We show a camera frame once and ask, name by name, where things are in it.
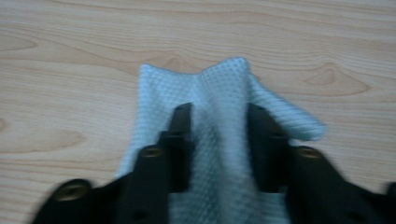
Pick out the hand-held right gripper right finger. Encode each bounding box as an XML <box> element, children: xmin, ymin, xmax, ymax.
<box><xmin>247</xmin><ymin>103</ymin><xmax>292</xmax><ymax>192</ymax></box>

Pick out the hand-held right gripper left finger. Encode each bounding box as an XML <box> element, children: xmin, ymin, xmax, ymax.
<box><xmin>159</xmin><ymin>102</ymin><xmax>195</xmax><ymax>192</ymax></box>

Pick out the light blue cloth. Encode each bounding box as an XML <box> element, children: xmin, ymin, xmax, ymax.
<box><xmin>115</xmin><ymin>56</ymin><xmax>327</xmax><ymax>224</ymax></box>

